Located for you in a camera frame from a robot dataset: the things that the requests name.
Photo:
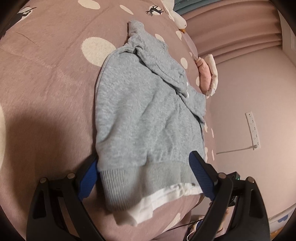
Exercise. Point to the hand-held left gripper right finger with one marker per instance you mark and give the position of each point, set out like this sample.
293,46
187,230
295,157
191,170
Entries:
200,171

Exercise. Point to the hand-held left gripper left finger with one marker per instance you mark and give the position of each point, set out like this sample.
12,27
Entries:
89,177

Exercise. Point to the grey sweatshirt with white hem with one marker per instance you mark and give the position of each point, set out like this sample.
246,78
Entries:
143,111

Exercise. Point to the white power strip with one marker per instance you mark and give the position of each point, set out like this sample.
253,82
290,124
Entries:
253,131

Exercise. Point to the white printed cloth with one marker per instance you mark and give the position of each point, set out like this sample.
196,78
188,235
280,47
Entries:
281,220

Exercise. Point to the pink polka dot bedsheet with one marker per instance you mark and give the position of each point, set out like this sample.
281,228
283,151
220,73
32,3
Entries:
46,92

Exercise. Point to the folded pink garment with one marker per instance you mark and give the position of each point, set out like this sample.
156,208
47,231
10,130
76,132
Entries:
205,74

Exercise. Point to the pink pleated curtain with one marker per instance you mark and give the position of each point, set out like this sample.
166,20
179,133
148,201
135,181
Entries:
231,34

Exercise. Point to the white goose plush toy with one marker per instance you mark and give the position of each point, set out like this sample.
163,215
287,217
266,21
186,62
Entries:
178,19

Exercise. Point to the teal cloth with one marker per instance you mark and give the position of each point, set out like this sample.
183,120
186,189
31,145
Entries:
187,5

